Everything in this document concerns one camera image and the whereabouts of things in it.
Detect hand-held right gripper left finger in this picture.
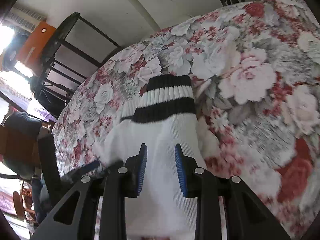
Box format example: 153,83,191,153
30,144,148,240

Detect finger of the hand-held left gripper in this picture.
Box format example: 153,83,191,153
60,160,100,183

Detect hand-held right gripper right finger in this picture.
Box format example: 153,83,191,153
174,144,292,240

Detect white sweater with black trim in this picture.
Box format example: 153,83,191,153
92,75,210,240

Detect wooden chair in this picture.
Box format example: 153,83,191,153
0,124,42,173

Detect blue denim cloth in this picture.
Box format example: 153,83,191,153
31,175,54,224

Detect dark cloth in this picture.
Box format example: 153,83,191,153
4,112,43,140

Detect black metal rack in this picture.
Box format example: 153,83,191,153
30,12,123,120

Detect orange box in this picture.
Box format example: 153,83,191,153
15,21,57,67

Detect floral blanket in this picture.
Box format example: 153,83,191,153
51,0,320,240

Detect wall radiator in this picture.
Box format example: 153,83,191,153
10,7,47,32

